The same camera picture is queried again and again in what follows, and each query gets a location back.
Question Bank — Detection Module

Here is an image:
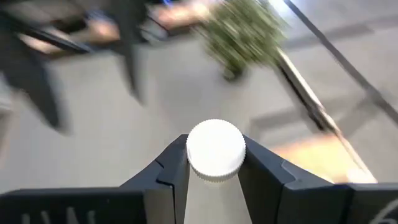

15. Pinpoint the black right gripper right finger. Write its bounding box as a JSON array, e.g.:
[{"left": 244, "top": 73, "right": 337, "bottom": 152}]
[{"left": 237, "top": 134, "right": 336, "bottom": 224}]

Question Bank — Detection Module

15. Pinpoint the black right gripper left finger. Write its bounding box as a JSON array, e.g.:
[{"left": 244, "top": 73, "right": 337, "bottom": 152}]
[{"left": 119, "top": 133, "right": 192, "bottom": 224}]

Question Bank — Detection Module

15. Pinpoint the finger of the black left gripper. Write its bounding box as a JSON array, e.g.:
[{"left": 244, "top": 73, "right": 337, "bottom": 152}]
[
  {"left": 0, "top": 30, "right": 71, "bottom": 134},
  {"left": 118, "top": 0, "right": 147, "bottom": 105}
]

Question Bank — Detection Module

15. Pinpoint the yellow-green pill bottle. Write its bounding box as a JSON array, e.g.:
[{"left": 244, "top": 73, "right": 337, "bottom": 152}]
[{"left": 185, "top": 118, "right": 247, "bottom": 183}]

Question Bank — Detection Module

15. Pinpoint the black plant pot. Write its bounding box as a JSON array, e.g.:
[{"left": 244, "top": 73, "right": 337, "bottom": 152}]
[{"left": 222, "top": 63, "right": 246, "bottom": 82}]

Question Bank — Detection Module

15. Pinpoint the wooden table edge strip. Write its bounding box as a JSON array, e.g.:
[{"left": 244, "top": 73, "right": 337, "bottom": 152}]
[{"left": 276, "top": 46, "right": 379, "bottom": 184}]

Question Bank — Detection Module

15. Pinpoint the green artificial plant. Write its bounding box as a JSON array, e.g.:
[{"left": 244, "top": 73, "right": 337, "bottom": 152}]
[{"left": 198, "top": 0, "right": 287, "bottom": 78}]

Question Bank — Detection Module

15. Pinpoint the black table edge rail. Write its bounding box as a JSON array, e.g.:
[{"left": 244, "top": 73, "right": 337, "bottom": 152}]
[{"left": 275, "top": 58, "right": 341, "bottom": 133}]

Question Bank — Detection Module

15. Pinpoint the black metal shelf frame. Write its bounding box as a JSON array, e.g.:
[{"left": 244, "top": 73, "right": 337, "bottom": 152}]
[{"left": 282, "top": 0, "right": 398, "bottom": 125}]

